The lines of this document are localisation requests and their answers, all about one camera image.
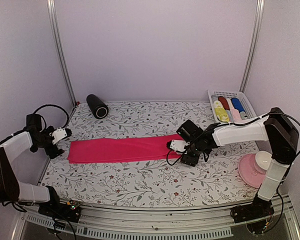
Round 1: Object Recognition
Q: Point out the green yellow patterned towel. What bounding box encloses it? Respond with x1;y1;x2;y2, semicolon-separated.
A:
213;100;230;123

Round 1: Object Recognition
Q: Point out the pink towel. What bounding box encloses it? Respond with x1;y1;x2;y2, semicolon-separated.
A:
67;134;182;164

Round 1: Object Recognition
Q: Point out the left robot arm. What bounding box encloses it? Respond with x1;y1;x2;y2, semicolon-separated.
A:
0;104;72;217

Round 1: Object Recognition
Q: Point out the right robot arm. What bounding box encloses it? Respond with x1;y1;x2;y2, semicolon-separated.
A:
169;107;300;218

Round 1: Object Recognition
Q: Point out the pink item in basket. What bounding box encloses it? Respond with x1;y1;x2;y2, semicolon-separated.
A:
230;108;242;122

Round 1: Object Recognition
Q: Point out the white item in basket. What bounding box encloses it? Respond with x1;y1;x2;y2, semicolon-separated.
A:
226;98;235;110

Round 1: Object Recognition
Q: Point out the red item in basket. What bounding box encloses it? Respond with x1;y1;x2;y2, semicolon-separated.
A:
218;96;230;110

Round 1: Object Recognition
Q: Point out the pink plate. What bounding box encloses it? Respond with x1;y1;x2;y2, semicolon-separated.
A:
238;153;266;189

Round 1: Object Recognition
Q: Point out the blue item in basket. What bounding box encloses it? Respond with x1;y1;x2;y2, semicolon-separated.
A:
231;97;245;113

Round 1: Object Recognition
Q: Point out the white plastic basket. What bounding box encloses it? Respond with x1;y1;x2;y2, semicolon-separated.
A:
207;90;257;123

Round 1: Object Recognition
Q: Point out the floral tablecloth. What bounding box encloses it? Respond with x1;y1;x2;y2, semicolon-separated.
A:
41;102;259;208

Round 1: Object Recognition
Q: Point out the white bowl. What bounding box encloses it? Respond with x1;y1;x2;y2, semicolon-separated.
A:
254;150;272;174

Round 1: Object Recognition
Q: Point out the black cylindrical bottle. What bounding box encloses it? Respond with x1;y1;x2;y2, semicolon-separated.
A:
86;94;109;119

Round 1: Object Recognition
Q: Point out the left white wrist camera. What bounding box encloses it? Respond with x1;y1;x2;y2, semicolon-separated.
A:
50;128;72;145

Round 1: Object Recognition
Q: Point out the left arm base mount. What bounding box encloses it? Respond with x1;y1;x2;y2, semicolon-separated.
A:
38;202;82;223

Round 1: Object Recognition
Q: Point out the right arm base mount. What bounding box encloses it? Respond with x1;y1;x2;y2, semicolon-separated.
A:
230;202;275;223

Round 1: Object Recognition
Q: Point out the front aluminium rail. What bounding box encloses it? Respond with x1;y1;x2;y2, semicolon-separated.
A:
11;195;300;240

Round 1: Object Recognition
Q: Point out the left aluminium frame post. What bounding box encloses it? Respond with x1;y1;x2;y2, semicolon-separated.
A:
46;0;77;107

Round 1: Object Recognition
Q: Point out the aluminium frame post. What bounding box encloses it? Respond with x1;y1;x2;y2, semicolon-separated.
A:
46;0;77;107
239;0;265;93

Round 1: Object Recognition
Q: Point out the right aluminium frame post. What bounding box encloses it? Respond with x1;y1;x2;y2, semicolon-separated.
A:
239;0;265;93

